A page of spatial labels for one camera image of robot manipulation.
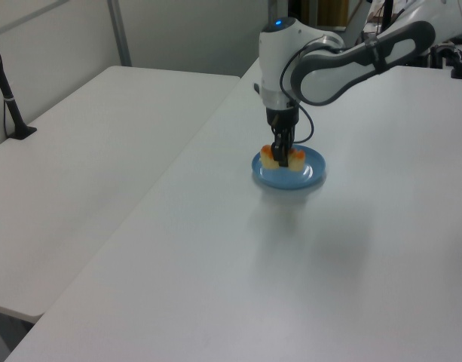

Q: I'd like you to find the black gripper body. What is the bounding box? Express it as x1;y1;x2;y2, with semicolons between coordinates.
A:
265;106;301;132

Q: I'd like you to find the bread with orange topping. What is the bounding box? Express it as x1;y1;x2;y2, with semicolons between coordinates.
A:
260;144;307;172

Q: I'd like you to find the blue round plate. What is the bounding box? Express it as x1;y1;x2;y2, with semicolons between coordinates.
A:
251;143;327;191

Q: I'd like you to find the brown wooden cabinet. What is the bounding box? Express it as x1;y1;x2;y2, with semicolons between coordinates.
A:
301;0;350;28

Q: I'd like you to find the white side table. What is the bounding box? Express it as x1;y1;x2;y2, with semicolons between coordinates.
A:
0;65;242;324

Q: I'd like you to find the black pole with base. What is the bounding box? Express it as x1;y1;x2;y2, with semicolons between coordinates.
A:
0;29;38;141

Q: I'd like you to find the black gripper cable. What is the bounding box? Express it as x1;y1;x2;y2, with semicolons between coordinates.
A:
280;35;367;144

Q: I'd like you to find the grey partition post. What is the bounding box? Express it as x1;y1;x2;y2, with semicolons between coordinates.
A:
106;0;133;68

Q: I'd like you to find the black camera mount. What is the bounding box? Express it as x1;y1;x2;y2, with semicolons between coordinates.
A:
429;32;462;80

